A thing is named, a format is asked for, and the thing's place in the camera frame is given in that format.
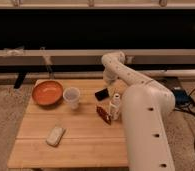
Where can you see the wooden table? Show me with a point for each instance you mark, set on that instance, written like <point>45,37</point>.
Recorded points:
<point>87,142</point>

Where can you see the white rectangular sponge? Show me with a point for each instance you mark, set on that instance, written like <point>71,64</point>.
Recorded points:
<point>55,136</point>

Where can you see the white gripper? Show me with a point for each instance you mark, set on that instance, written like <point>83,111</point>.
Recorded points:
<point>109,77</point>

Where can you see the small white bottle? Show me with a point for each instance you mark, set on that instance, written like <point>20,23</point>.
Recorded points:
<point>114,106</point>

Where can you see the red brown snack bar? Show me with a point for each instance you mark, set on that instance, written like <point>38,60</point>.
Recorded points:
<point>103,114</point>

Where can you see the black eraser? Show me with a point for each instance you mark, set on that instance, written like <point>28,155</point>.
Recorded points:
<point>102,94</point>

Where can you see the orange bowl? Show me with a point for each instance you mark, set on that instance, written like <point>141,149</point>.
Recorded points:
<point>47,93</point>

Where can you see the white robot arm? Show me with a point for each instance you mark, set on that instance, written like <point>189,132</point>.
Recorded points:
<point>144,102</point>

